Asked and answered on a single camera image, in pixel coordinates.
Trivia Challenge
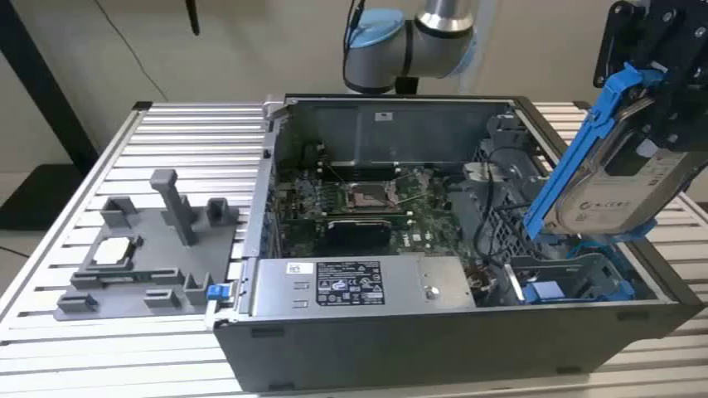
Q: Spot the empty blue disk carrier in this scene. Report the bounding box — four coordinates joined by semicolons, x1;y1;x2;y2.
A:
522;281;566;306

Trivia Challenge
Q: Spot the black stand with base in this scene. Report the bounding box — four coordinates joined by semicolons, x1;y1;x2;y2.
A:
0;0;101;231

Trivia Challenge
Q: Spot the black hanging rod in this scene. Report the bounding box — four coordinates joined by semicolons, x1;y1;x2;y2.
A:
184;0;202;37

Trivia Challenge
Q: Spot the grey parts rack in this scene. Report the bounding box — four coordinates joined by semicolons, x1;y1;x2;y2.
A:
53;168;242;323

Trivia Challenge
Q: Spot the CPU socket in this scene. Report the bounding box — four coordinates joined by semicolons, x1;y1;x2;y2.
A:
345;180;400;213

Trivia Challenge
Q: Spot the black PC case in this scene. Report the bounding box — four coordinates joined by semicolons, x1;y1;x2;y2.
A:
204;93;706;393

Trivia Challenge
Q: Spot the silver power supply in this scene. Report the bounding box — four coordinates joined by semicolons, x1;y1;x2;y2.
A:
248;255;477;313

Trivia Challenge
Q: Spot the hard disk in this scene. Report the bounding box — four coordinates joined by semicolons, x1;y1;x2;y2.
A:
522;61;708;245

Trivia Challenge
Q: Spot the grey disk bay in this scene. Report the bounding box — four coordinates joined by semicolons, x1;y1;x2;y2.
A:
504;250;634;307

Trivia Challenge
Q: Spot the green motherboard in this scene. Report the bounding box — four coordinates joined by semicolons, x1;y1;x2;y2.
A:
274;165;482;259

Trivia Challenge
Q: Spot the silver CPU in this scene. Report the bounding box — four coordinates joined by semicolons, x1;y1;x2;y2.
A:
93;239;134;264

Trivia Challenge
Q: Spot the thick black cable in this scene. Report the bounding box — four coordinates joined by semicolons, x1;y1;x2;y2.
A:
473;144;536;266

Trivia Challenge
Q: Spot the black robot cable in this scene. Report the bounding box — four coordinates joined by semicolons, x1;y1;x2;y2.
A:
345;0;366;45

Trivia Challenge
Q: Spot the grey perforated drive cage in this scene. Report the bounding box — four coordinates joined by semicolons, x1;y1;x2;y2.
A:
445;136;561;260

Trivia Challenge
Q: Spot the thin black wall cable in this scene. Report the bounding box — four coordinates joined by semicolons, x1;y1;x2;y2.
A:
90;0;168;104

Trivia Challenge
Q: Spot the black cooler block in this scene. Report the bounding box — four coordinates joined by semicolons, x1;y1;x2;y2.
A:
324;219;393;256

